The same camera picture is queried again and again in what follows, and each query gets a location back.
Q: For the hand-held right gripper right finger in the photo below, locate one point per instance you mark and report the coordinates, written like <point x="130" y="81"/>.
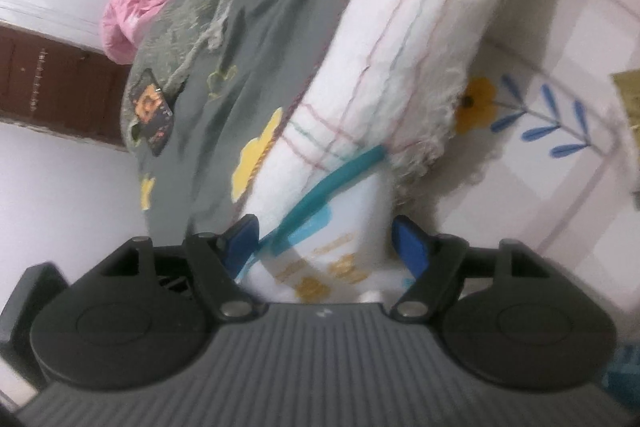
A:
<point x="407" y="243"/>

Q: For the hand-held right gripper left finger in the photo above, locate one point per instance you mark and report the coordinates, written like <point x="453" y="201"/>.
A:
<point x="245" y="238"/>

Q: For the white plastic bag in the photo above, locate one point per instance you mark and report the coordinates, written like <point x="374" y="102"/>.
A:
<point x="350" y="217"/>

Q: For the plaid floral mat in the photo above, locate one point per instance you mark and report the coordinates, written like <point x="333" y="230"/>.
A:
<point x="540" y="187"/>

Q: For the black and orange packet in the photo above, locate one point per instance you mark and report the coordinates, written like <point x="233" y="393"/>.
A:
<point x="150" y="107"/>

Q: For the brown wooden cabinet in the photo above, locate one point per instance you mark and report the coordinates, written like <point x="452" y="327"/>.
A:
<point x="60" y="77"/>

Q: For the green bedsheet with yellow flowers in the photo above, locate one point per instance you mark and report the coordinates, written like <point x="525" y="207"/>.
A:
<point x="280" y="32"/>

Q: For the white fringed blanket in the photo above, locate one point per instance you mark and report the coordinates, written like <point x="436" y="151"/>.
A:
<point x="425" y="32"/>

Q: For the large cardboard box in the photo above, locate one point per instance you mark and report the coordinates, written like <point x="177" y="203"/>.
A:
<point x="629" y="97"/>

